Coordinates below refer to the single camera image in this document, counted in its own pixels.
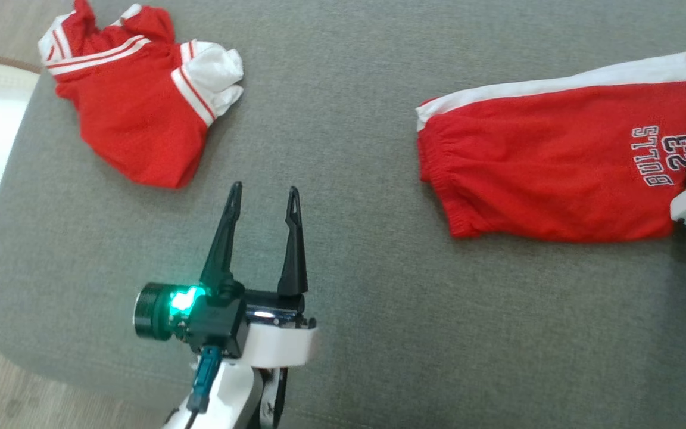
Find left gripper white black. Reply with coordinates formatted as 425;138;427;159
133;182;318;367

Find red white Bulls shorts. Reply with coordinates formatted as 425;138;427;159
416;50;686;244

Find red white basketball jersey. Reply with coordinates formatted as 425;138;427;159
38;0;245;190

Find large grey sofa seat cushion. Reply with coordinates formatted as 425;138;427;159
0;0;686;429

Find black cable with teal plug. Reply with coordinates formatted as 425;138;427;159
183;344;224;429

